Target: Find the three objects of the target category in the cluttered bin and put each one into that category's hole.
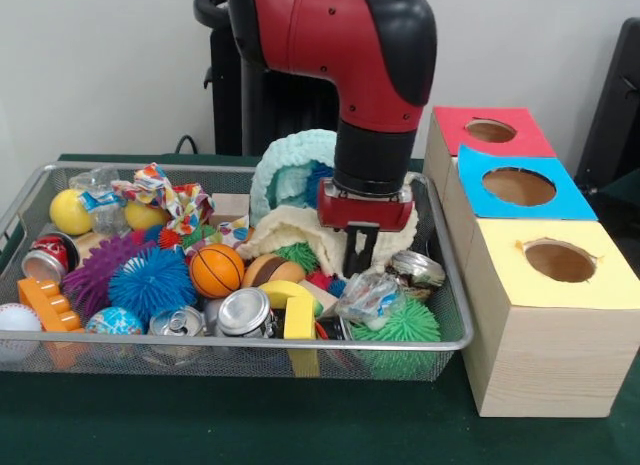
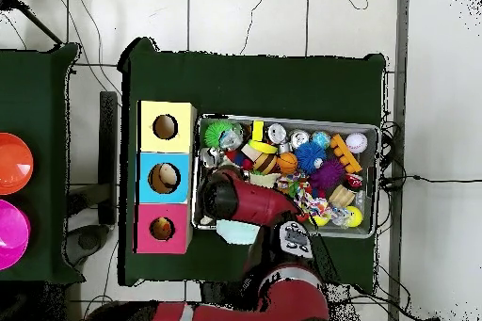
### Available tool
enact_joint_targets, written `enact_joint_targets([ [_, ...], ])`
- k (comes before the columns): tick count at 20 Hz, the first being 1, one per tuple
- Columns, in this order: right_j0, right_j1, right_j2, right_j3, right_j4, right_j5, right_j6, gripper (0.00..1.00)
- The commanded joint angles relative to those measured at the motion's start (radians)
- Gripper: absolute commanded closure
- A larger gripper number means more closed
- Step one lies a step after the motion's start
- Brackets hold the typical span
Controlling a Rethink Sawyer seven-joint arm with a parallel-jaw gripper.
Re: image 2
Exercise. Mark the blue fuzzy ball with eyes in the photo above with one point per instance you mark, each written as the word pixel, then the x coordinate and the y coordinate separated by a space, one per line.
pixel 310 157

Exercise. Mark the mint green waffle cloth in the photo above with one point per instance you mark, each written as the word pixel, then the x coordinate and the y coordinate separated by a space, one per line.
pixel 237 232

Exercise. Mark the purple spiky ball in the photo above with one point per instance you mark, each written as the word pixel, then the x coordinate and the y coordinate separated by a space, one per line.
pixel 327 178

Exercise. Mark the yellow plush duck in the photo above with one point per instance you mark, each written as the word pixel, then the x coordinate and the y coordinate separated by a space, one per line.
pixel 162 228

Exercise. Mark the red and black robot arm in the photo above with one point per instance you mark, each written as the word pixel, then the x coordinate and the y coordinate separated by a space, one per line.
pixel 256 204

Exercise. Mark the wooden box with three holes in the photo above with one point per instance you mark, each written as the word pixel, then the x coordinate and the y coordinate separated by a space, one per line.
pixel 167 151

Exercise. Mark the yellow plastic block toy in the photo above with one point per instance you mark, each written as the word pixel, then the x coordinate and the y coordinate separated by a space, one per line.
pixel 257 134

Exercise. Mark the green spiky ball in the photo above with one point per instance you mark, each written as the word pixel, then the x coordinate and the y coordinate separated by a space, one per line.
pixel 218 134

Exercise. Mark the silver metal can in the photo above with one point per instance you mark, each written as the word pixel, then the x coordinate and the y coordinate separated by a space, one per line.
pixel 276 133

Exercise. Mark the small orange basketball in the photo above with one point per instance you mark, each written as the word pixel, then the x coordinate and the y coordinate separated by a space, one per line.
pixel 287 163

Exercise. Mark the dark green table cloth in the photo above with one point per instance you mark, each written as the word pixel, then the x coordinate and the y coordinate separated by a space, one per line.
pixel 38 110
pixel 256 80

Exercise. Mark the orange plastic block toy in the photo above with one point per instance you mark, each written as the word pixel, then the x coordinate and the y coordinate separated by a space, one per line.
pixel 345 154

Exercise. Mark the white baseball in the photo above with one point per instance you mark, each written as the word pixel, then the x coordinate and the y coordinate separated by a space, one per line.
pixel 357 143

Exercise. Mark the yellow ball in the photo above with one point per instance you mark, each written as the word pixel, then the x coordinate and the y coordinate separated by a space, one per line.
pixel 354 216

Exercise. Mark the orange plate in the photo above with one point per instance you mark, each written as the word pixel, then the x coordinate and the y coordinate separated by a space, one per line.
pixel 13 163

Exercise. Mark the magenta plate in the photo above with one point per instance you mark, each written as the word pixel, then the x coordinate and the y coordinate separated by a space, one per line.
pixel 11 232

